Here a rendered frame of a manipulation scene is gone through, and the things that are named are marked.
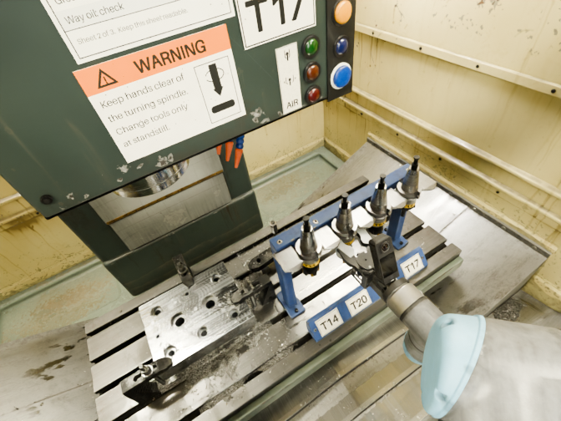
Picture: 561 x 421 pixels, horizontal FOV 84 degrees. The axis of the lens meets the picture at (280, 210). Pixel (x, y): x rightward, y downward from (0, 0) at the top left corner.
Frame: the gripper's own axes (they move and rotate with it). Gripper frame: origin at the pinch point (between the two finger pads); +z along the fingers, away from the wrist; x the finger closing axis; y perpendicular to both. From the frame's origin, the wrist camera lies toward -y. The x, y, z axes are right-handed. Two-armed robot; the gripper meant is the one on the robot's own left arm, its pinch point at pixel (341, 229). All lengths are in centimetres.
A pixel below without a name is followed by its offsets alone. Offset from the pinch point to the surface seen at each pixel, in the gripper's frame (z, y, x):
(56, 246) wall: 97, 46, -91
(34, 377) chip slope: 40, 48, -106
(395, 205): -3.1, -2.1, 15.1
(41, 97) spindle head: -2, -54, -39
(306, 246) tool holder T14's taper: -2.3, -5.5, -12.3
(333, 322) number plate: -10.8, 25.9, -10.3
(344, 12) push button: -3, -52, -5
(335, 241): -3.3, -2.3, -4.7
